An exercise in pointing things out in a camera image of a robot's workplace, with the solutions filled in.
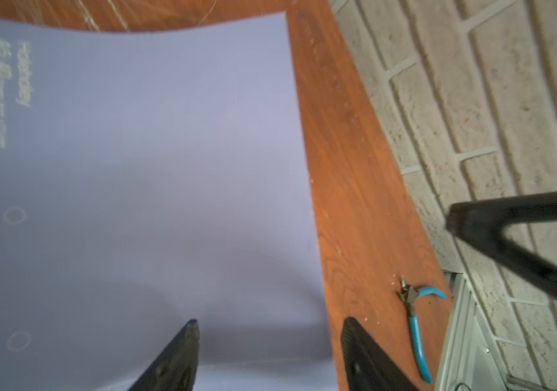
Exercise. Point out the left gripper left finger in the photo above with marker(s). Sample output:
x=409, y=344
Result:
x=176, y=366

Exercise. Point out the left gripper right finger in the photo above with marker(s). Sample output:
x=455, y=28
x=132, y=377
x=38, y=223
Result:
x=367, y=366

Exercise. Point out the notebook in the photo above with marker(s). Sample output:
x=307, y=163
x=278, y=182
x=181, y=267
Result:
x=146, y=180

